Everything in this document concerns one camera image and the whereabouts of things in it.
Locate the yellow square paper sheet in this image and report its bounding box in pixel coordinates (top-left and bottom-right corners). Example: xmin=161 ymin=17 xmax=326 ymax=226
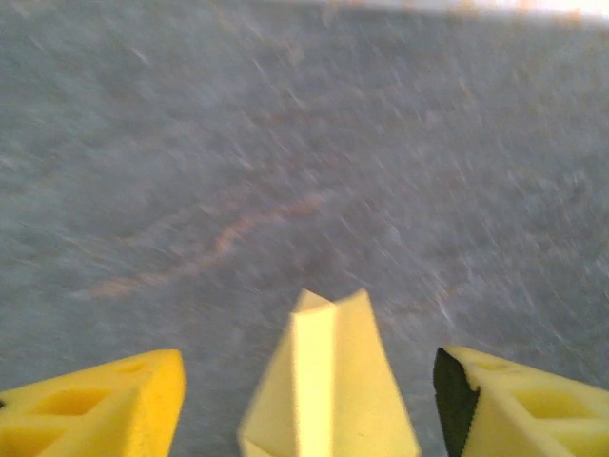
xmin=236 ymin=288 xmax=422 ymax=457

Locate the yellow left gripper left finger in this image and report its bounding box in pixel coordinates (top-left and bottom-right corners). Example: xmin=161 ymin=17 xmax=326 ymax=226
xmin=0 ymin=349 xmax=186 ymax=457

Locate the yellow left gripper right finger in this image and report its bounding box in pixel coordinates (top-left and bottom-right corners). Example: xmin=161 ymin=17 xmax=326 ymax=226
xmin=432 ymin=346 xmax=609 ymax=457

